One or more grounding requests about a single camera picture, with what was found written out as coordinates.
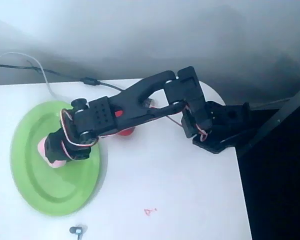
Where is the grey metal bar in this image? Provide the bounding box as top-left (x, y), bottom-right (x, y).
top-left (236, 81), bottom-right (300, 158)

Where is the small controller circuit board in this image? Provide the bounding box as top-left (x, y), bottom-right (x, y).
top-left (142, 98), bottom-right (156, 109)

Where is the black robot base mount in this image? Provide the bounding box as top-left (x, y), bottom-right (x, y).
top-left (191, 100), bottom-right (251, 155)

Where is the pink marshmallow-like soft object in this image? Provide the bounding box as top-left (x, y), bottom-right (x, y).
top-left (37, 138), bottom-right (67, 169)

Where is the black power cable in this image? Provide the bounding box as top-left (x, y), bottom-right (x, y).
top-left (0, 63), bottom-right (125, 93)

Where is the green oval plate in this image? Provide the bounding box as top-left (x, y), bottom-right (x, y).
top-left (9, 100), bottom-right (102, 217)

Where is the red toy strawberry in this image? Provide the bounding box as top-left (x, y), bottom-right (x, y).
top-left (113, 109), bottom-right (137, 138)

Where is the black silver earphone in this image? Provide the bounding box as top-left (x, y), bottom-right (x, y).
top-left (69, 224), bottom-right (88, 240)

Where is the red white servo wire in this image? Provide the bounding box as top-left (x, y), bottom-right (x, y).
top-left (60, 99), bottom-right (209, 161)

